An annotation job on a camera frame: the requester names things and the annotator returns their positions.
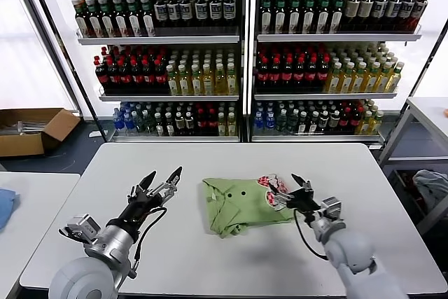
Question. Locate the green t-shirt with print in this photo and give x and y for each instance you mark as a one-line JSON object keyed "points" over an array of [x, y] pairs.
{"points": [[241, 208]]}

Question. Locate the small blue drink bottle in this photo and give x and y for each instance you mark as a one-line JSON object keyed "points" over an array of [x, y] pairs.
{"points": [[269, 122], [258, 122], [117, 122], [128, 122]]}

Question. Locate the small red cap cola bottle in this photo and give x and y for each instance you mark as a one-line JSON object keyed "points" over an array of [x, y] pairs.
{"points": [[211, 124], [200, 124], [344, 120], [355, 118]]}

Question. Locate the small yellow juice bottle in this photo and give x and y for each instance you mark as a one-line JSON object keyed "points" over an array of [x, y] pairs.
{"points": [[230, 127], [220, 127], [363, 125], [375, 124]]}

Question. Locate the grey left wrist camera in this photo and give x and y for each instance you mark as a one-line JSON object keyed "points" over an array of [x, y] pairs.
{"points": [[82, 226]]}

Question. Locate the blue folded cloth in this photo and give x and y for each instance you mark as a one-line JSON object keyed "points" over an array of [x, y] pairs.
{"points": [[5, 208]]}

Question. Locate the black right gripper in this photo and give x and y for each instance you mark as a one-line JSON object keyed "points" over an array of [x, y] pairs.
{"points": [[305, 204]]}

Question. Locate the grey metal shelf rack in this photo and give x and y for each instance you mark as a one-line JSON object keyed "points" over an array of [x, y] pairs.
{"points": [[157, 40], [332, 38]]}

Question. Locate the clear plastic packaging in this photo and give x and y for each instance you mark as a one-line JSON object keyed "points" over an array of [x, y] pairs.
{"points": [[24, 126]]}

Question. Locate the black storage bin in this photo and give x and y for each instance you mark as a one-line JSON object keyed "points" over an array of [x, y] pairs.
{"points": [[402, 187]]}

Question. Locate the red bag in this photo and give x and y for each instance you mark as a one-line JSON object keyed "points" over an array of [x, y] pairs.
{"points": [[419, 201]]}

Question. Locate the grey cloth bundle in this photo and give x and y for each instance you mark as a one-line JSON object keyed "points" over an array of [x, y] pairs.
{"points": [[432, 187]]}

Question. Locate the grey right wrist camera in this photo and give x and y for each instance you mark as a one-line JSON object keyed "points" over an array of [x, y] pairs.
{"points": [[330, 207]]}

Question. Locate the dark bottle beige label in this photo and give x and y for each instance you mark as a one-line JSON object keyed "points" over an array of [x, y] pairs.
{"points": [[365, 12], [351, 12]]}

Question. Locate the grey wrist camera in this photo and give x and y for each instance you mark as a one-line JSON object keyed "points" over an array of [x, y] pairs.
{"points": [[330, 207], [82, 226]]}

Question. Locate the open cardboard box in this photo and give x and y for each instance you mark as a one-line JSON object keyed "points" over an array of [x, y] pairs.
{"points": [[21, 145]]}

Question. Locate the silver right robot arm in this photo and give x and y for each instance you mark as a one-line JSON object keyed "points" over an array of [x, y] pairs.
{"points": [[350, 250]]}

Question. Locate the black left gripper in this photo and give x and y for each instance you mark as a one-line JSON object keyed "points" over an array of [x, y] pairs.
{"points": [[140, 208]]}

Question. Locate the small green water bottle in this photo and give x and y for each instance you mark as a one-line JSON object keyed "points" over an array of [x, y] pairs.
{"points": [[138, 122], [149, 124], [280, 122], [291, 122]]}

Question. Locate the grey metal frame table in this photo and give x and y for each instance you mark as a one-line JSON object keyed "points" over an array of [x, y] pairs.
{"points": [[428, 111]]}

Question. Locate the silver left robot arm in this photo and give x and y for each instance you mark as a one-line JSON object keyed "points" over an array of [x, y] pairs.
{"points": [[112, 244]]}

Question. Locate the green cap tea bottle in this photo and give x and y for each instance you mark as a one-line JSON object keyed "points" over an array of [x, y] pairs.
{"points": [[133, 20], [308, 15], [265, 15], [119, 20], [82, 22], [293, 15], [279, 15], [336, 15], [93, 20], [147, 20], [322, 15], [105, 20]]}

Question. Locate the white paper scrap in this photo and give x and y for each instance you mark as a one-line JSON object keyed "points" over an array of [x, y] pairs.
{"points": [[94, 134]]}

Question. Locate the black slanted pole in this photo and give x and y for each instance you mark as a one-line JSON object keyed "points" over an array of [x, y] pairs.
{"points": [[425, 68], [71, 68]]}

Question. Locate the dark bottle blue white label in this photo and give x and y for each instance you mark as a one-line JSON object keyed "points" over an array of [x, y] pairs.
{"points": [[200, 12], [405, 13], [228, 12], [172, 12], [392, 12], [214, 12], [185, 12], [379, 12], [160, 12], [418, 13]]}

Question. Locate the small dark bottle white cap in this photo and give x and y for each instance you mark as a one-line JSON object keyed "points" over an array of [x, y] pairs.
{"points": [[332, 120], [322, 122], [188, 124], [158, 125], [178, 124], [311, 124], [301, 124], [168, 125]]}

